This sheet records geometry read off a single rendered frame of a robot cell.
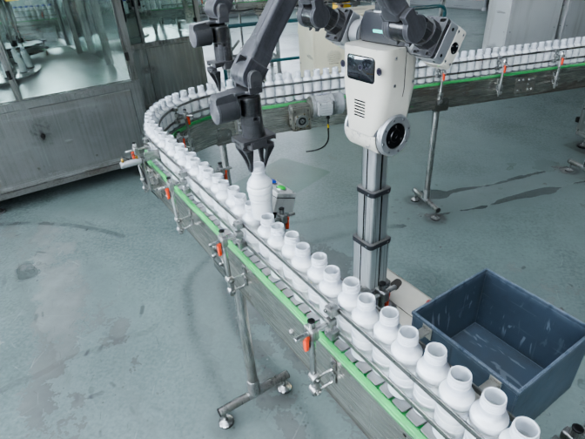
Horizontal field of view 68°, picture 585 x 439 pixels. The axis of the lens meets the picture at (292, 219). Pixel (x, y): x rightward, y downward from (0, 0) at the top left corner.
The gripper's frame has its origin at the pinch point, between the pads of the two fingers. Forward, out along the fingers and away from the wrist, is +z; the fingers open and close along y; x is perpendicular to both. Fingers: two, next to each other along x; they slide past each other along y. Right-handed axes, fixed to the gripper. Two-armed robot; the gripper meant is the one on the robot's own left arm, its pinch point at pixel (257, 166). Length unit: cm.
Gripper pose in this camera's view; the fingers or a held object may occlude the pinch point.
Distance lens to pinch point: 120.2
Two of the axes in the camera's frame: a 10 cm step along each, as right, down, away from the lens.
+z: 0.6, 8.5, 5.3
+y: 8.4, -3.3, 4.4
